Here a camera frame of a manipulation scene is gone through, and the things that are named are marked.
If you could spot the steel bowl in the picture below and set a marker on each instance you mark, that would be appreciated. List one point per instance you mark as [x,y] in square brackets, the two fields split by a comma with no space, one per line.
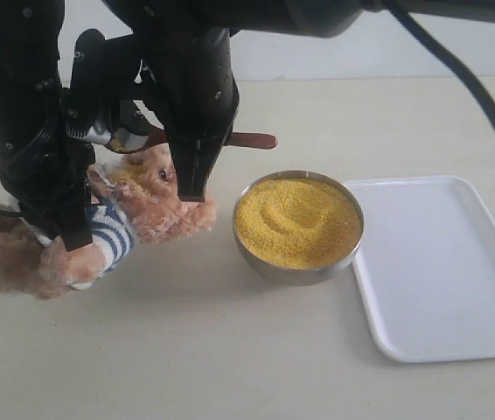
[295,271]

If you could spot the yellow millet grains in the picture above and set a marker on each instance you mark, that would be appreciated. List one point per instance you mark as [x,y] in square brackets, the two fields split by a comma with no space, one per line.
[296,223]

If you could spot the dark red wooden spoon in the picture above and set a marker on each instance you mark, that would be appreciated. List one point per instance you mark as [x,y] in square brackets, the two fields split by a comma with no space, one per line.
[237,139]

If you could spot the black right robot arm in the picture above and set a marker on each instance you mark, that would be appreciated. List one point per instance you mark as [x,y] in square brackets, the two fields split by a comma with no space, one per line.
[319,19]

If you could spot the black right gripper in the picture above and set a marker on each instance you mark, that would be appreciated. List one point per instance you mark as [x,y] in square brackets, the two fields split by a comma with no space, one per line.
[196,98]

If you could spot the white plastic tray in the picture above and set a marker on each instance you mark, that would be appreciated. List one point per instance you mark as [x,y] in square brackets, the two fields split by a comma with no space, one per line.
[426,268]

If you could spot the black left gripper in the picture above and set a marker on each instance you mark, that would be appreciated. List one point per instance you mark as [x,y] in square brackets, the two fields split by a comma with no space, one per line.
[44,152]

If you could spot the brown plush teddy bear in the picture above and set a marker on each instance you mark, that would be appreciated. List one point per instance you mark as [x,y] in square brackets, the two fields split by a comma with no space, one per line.
[134,201]

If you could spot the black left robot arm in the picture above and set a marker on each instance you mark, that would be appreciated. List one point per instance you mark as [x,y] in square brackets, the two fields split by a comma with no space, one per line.
[29,57]

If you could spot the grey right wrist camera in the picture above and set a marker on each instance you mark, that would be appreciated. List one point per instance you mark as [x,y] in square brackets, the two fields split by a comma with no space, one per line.
[101,100]

